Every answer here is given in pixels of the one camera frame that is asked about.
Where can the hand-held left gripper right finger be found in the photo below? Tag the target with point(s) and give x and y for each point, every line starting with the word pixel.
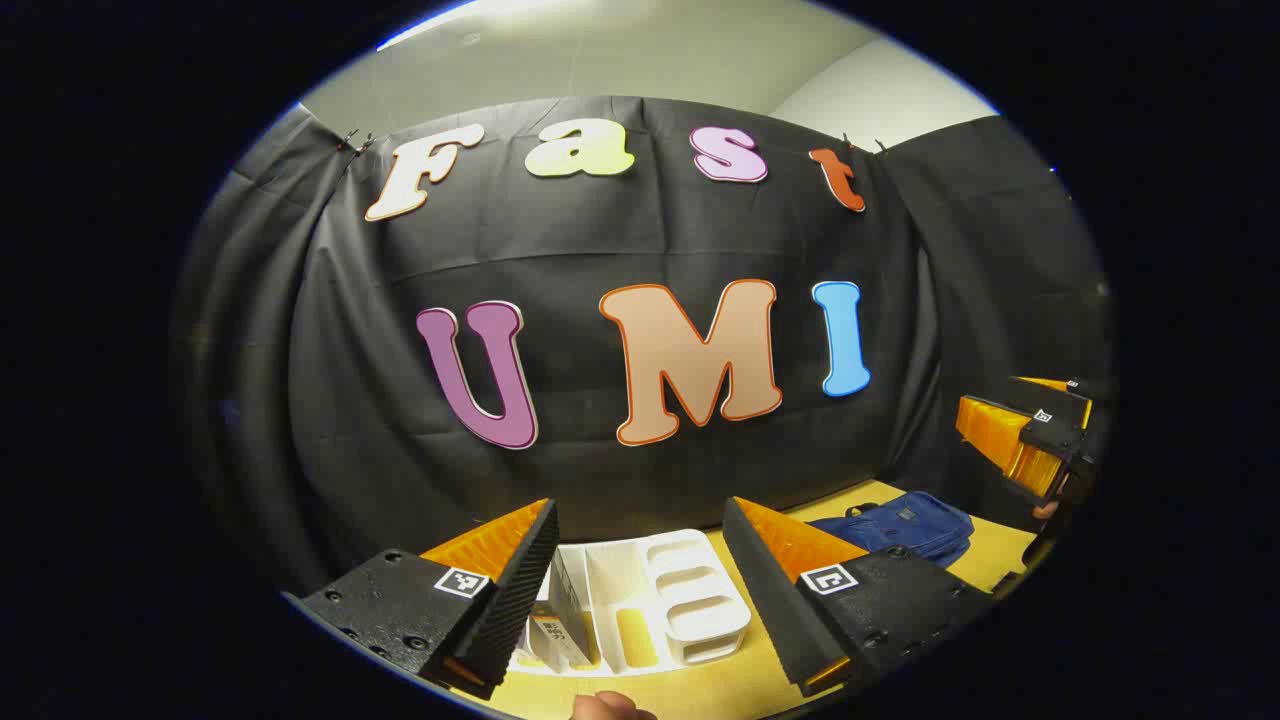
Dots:
pixel 765 590

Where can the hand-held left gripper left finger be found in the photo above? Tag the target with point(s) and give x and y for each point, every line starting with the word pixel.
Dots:
pixel 520 590

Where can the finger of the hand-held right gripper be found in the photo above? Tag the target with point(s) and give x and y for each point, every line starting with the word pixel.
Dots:
pixel 1070 398
pixel 1050 430

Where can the pink book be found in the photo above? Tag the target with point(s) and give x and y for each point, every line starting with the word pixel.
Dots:
pixel 548 640

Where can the white plastic bookshelf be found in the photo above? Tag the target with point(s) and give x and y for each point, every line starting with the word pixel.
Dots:
pixel 690 620

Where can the blue schoolbag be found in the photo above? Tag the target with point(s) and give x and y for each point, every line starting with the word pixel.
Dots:
pixel 910 525

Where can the black backdrop cloth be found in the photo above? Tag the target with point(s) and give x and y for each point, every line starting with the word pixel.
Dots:
pixel 600 250

